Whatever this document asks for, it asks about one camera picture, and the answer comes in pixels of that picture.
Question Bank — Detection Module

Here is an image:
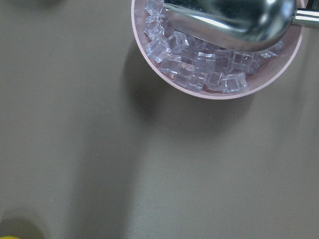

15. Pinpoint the pink bowl of ice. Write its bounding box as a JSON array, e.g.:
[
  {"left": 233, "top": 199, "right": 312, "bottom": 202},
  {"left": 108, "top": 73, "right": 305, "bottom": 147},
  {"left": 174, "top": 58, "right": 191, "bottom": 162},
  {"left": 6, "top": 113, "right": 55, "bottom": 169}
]
[{"left": 131, "top": 0, "right": 305, "bottom": 100}]

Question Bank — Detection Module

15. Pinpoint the metal ice scoop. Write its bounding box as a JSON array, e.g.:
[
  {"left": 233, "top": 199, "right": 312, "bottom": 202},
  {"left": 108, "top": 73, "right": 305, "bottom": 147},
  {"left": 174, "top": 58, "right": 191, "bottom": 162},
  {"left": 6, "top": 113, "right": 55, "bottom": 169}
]
[{"left": 164, "top": 0, "right": 319, "bottom": 52}]

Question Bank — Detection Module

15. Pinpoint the yellow lemon near bowl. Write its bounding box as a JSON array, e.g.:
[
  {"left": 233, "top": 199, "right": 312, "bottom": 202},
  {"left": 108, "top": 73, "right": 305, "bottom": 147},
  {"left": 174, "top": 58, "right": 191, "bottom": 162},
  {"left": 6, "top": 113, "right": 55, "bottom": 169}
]
[{"left": 0, "top": 236, "right": 20, "bottom": 239}]

